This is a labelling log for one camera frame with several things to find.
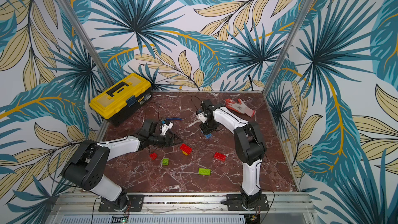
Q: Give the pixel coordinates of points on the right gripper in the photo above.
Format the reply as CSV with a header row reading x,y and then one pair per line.
x,y
205,127

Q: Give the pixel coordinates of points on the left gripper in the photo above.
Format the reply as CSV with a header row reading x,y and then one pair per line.
x,y
167,142

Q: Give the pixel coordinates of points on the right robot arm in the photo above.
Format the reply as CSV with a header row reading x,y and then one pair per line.
x,y
249,144

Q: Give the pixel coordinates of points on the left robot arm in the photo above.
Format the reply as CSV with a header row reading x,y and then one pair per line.
x,y
87,165

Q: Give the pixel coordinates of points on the green square lego brick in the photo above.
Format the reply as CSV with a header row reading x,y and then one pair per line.
x,y
165,161

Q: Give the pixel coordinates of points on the small red lego brick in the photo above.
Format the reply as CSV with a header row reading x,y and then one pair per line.
x,y
153,156

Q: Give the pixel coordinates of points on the long green lego brick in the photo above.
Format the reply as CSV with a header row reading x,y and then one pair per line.
x,y
202,171

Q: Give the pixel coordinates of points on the red white work glove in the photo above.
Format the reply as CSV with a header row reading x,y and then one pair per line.
x,y
239,107

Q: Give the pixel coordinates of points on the yellow black toolbox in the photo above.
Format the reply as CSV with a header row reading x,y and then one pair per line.
x,y
123,99

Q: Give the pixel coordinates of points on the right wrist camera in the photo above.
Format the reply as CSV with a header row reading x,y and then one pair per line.
x,y
201,116

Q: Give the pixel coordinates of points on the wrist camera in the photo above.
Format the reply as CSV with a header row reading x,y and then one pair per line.
x,y
165,127
201,116

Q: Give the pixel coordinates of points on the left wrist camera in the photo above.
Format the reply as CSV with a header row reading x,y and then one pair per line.
x,y
165,127

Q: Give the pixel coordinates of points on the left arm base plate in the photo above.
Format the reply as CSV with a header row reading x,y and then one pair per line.
x,y
132,203

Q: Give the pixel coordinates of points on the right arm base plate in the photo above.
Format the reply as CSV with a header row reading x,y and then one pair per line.
x,y
242,202

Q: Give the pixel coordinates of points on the aluminium front rail frame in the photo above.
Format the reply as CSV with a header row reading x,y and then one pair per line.
x,y
186,208

